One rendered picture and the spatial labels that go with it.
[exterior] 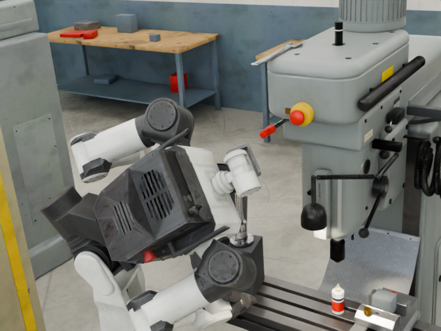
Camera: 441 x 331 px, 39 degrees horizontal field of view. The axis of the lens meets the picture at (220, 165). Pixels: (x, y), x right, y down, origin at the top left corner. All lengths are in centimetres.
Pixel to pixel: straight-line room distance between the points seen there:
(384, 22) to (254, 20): 499
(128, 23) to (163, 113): 590
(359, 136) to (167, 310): 67
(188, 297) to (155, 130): 44
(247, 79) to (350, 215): 531
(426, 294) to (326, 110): 110
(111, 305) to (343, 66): 93
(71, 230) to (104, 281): 17
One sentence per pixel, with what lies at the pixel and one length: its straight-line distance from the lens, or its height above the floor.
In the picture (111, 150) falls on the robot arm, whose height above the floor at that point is 167.
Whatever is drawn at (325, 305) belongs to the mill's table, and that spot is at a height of 97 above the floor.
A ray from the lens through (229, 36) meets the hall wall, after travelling 707.
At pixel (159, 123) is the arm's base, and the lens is 163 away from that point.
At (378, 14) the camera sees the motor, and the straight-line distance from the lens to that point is 190.
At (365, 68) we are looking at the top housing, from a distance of 162.
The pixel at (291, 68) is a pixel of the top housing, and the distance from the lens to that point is 161.
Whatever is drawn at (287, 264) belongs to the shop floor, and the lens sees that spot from 423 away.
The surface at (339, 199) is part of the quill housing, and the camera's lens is 183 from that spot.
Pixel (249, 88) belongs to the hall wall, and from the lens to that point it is 709.
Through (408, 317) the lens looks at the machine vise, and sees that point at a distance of 214.
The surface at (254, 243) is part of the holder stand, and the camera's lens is 222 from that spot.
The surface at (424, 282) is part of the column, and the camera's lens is 246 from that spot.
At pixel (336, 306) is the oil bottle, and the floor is 100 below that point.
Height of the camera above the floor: 229
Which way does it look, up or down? 23 degrees down
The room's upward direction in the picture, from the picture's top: 4 degrees counter-clockwise
